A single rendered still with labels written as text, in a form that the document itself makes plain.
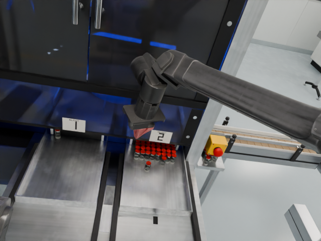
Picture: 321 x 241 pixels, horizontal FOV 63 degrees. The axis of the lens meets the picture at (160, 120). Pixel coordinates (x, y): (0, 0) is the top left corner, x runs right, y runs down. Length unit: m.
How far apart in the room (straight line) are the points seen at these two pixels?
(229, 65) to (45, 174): 0.76
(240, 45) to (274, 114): 0.47
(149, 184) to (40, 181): 0.40
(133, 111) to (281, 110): 0.37
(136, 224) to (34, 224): 0.32
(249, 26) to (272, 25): 5.35
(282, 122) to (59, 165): 0.85
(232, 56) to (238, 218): 1.60
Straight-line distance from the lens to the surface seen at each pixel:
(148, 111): 0.65
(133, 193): 1.03
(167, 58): 0.59
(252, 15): 0.87
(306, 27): 6.57
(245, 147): 1.34
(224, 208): 2.28
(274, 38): 6.36
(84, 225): 0.95
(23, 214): 0.99
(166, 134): 1.05
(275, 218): 2.47
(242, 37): 0.89
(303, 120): 0.45
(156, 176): 1.10
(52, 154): 1.14
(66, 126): 1.07
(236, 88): 0.50
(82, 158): 1.12
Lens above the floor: 1.71
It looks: 37 degrees down
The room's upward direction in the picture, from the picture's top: 15 degrees clockwise
